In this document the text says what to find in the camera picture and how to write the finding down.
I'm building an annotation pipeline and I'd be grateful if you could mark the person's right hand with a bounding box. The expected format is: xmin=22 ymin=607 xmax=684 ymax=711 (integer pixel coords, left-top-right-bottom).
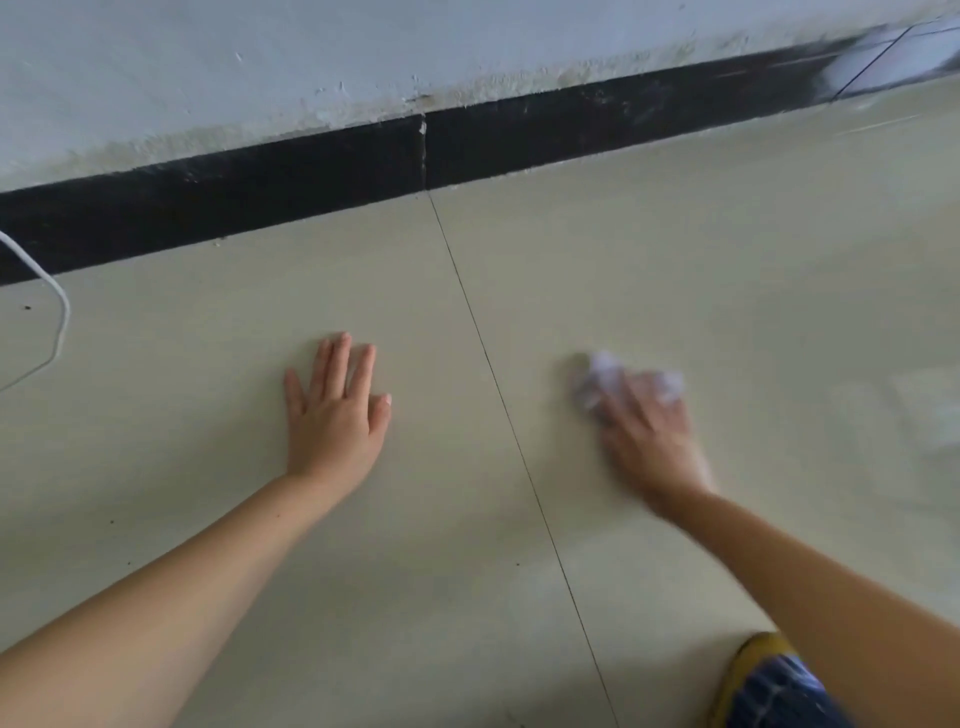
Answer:
xmin=591 ymin=373 xmax=719 ymax=520

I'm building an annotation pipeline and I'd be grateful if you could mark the person's left hand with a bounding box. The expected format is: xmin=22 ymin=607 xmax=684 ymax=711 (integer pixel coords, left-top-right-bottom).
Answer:
xmin=283 ymin=332 xmax=393 ymax=490

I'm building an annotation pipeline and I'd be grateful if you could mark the white tissue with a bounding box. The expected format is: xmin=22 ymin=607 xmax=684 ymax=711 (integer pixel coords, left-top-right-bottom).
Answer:
xmin=573 ymin=350 xmax=686 ymax=415

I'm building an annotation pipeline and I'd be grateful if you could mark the person's right forearm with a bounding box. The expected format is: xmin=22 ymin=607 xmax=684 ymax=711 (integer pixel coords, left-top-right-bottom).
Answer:
xmin=651 ymin=487 xmax=960 ymax=728

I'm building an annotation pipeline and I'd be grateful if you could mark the person's left forearm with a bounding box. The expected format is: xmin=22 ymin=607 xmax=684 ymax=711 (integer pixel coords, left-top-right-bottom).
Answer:
xmin=0 ymin=472 xmax=355 ymax=728

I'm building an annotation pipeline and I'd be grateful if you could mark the black baseboard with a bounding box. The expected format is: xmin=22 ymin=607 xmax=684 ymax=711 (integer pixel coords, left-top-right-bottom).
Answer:
xmin=0 ymin=30 xmax=960 ymax=287

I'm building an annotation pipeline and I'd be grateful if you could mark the yellow blue plaid slipper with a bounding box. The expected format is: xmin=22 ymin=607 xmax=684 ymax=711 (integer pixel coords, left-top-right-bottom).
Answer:
xmin=705 ymin=631 xmax=852 ymax=728

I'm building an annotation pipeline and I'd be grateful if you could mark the white cable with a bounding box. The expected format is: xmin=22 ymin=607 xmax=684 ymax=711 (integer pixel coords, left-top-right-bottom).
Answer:
xmin=0 ymin=229 xmax=72 ymax=393

